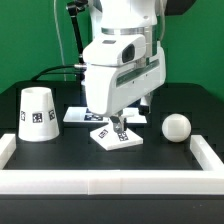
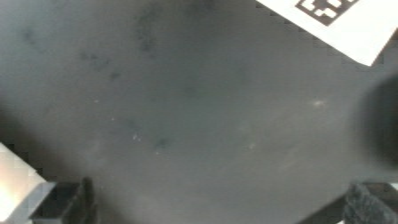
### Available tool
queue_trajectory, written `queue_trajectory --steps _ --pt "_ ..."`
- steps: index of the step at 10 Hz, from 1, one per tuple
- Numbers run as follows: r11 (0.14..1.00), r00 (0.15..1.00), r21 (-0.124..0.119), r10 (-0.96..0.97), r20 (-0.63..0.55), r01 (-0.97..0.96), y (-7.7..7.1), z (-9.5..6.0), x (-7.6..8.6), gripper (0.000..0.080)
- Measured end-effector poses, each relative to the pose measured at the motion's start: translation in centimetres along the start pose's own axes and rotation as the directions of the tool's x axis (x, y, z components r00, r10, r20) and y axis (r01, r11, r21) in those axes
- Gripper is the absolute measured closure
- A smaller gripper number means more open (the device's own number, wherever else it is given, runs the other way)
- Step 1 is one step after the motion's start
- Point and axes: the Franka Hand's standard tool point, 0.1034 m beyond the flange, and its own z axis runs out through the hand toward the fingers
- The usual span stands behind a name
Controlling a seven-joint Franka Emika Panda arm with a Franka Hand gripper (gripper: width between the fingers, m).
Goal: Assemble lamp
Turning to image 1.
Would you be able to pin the white U-shaped fence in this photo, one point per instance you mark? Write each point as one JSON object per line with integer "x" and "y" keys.
{"x": 209, "y": 180}

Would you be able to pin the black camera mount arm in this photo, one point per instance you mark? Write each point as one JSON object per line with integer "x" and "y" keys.
{"x": 74, "y": 8}

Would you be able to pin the white lamp bulb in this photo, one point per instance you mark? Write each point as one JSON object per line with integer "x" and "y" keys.
{"x": 176, "y": 128}

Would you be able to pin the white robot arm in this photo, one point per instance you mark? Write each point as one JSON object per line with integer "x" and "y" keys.
{"x": 132, "y": 17}

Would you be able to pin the white lamp base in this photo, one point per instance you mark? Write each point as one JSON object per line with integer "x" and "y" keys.
{"x": 110, "y": 140}

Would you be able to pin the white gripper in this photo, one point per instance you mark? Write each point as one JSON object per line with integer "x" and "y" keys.
{"x": 117, "y": 74}

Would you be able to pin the white marker plate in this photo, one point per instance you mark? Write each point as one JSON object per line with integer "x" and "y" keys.
{"x": 83, "y": 115}

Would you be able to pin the white lamp hood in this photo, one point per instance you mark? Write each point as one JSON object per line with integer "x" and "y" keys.
{"x": 37, "y": 118}

